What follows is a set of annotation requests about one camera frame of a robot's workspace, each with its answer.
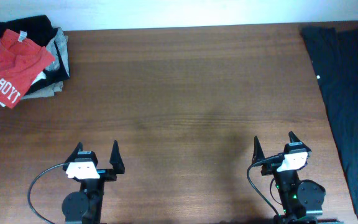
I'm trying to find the dark green Nike t-shirt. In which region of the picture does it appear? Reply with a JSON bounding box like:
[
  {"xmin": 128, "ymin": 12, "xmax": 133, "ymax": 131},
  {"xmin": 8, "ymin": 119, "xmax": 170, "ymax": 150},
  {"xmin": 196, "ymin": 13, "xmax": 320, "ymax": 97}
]
[{"xmin": 301, "ymin": 27, "xmax": 358, "ymax": 219}]

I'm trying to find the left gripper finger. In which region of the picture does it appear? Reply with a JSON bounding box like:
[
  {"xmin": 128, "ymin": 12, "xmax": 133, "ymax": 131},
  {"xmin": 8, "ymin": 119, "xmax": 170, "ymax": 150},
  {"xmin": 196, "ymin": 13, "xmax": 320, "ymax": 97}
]
[
  {"xmin": 64, "ymin": 142, "xmax": 83, "ymax": 164},
  {"xmin": 109, "ymin": 140, "xmax": 125, "ymax": 174}
]

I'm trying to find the red printed t-shirt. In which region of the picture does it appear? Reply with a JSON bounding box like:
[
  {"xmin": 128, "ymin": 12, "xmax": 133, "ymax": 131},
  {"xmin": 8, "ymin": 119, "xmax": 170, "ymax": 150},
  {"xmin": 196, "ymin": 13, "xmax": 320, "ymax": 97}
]
[{"xmin": 0, "ymin": 29, "xmax": 55, "ymax": 109}]

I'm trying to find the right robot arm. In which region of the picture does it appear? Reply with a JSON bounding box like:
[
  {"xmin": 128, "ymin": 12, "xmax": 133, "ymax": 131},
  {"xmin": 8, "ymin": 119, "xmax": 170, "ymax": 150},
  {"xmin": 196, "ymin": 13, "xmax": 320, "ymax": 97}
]
[{"xmin": 246, "ymin": 131, "xmax": 326, "ymax": 224}]

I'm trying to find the black folded garment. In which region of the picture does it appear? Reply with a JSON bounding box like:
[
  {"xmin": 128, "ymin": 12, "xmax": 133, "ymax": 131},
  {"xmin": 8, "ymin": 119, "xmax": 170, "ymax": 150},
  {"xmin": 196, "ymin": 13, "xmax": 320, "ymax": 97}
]
[{"xmin": 0, "ymin": 15, "xmax": 70, "ymax": 87}]

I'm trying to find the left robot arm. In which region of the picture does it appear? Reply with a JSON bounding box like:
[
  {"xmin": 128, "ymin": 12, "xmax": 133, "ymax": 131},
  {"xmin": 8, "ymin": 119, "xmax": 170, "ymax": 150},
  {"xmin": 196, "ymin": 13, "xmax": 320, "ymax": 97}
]
[{"xmin": 62, "ymin": 141, "xmax": 125, "ymax": 224}]

